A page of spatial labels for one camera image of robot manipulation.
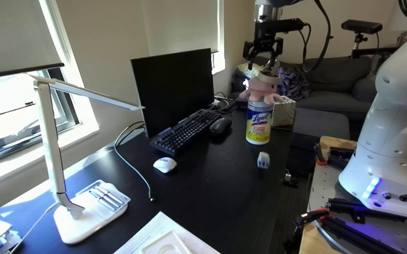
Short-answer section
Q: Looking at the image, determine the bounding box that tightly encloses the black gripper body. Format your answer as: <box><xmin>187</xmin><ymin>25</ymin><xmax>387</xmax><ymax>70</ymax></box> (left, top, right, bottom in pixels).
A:
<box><xmin>244</xmin><ymin>37</ymin><xmax>283</xmax><ymax>60</ymax></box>

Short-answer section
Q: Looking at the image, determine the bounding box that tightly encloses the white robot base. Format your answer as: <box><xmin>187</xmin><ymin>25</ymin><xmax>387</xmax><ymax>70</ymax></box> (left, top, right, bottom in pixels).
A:
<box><xmin>338</xmin><ymin>42</ymin><xmax>407</xmax><ymax>217</ymax></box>

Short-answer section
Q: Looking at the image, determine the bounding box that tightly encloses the pink plush toy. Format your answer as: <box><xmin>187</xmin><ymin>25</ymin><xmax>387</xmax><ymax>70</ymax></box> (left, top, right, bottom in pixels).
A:
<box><xmin>240</xmin><ymin>77</ymin><xmax>281</xmax><ymax>105</ymax></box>

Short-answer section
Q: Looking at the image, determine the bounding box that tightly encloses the Lysol wipes canister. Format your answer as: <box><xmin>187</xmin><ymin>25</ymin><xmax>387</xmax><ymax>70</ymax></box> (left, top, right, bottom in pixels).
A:
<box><xmin>247</xmin><ymin>101</ymin><xmax>273</xmax><ymax>145</ymax></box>

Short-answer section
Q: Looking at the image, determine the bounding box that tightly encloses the grey sofa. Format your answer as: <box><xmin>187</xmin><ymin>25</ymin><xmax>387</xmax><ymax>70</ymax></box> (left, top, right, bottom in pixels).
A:
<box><xmin>279</xmin><ymin>56</ymin><xmax>377</xmax><ymax>139</ymax></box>

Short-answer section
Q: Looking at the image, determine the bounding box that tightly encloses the black computer mouse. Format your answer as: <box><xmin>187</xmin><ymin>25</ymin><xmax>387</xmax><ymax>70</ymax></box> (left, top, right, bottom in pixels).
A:
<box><xmin>210</xmin><ymin>116</ymin><xmax>232</xmax><ymax>135</ymax></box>

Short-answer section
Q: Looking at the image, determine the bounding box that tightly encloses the black computer monitor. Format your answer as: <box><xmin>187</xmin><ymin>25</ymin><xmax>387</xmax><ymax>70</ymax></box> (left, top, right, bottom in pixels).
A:
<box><xmin>132</xmin><ymin>47</ymin><xmax>214</xmax><ymax>136</ymax></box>

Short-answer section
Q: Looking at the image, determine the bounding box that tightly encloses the black computer keyboard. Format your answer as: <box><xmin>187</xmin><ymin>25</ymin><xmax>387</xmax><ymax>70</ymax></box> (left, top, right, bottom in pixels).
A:
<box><xmin>150</xmin><ymin>108</ymin><xmax>221</xmax><ymax>156</ymax></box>

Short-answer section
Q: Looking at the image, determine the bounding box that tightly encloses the white computer mouse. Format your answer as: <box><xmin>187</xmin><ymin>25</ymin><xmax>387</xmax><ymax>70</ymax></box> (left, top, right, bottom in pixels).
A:
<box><xmin>153</xmin><ymin>156</ymin><xmax>177</xmax><ymax>173</ymax></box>

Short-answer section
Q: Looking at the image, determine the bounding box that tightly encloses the white flat box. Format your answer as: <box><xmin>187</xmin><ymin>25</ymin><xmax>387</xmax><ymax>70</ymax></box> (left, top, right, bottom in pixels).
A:
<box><xmin>114</xmin><ymin>211</ymin><xmax>221</xmax><ymax>254</ymax></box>

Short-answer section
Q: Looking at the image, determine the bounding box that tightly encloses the white desk lamp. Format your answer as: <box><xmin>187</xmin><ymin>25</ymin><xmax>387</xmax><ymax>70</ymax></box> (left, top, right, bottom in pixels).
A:
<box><xmin>28</xmin><ymin>71</ymin><xmax>145</xmax><ymax>245</ymax></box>

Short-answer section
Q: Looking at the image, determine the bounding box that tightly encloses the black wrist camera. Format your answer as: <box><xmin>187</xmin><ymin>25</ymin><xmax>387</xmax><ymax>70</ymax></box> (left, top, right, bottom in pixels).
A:
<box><xmin>255</xmin><ymin>18</ymin><xmax>305</xmax><ymax>39</ymax></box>

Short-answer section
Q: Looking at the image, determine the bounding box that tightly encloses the yellow masking tape ring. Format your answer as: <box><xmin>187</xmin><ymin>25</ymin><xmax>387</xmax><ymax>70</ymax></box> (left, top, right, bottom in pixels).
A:
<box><xmin>238</xmin><ymin>63</ymin><xmax>281</xmax><ymax>83</ymax></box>

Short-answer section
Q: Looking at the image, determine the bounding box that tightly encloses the black camera on stand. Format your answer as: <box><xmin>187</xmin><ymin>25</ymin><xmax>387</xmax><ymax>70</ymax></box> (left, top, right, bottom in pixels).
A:
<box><xmin>341</xmin><ymin>19</ymin><xmax>384</xmax><ymax>47</ymax></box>

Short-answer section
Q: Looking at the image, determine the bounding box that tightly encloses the white charging cable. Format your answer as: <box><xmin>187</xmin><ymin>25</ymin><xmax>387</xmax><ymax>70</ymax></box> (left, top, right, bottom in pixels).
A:
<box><xmin>112</xmin><ymin>119</ymin><xmax>156</xmax><ymax>203</ymax></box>

